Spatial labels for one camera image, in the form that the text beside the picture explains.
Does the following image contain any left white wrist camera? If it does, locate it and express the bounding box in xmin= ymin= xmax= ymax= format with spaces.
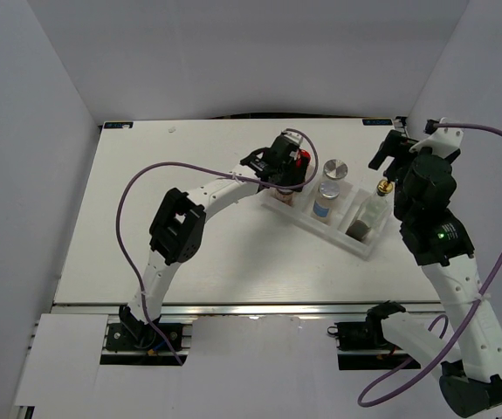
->
xmin=281 ymin=128 xmax=303 ymax=149

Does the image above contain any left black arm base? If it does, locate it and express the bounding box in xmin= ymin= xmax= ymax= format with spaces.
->
xmin=100 ymin=319 xmax=192 ymax=367

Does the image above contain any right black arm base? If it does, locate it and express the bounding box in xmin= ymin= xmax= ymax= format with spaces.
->
xmin=327 ymin=322 xmax=420 ymax=371

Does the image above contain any small red white lid jar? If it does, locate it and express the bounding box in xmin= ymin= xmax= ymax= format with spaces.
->
xmin=273 ymin=189 xmax=296 ymax=206

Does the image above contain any white three compartment tray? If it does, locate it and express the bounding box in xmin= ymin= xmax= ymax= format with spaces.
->
xmin=262 ymin=174 xmax=391 ymax=260

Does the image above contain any red lid sauce jar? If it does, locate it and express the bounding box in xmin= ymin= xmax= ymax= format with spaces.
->
xmin=295 ymin=149 xmax=311 ymax=177

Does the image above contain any blue label silver lid jar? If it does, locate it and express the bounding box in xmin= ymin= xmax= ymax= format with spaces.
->
xmin=312 ymin=181 xmax=340 ymax=223

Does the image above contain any tall silver lid spice jar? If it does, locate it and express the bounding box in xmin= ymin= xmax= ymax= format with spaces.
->
xmin=321 ymin=159 xmax=348 ymax=182

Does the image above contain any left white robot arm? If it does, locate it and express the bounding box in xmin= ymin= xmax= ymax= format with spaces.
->
xmin=119 ymin=128 xmax=318 ymax=350

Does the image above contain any black XDOF logo sticker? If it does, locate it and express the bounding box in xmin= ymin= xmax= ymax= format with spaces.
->
xmin=361 ymin=118 xmax=394 ymax=127

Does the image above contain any dark sauce glass bottle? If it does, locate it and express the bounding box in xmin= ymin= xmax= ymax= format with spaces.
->
xmin=346 ymin=179 xmax=394 ymax=242

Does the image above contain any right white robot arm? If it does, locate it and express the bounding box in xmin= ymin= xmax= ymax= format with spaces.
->
xmin=358 ymin=120 xmax=502 ymax=418

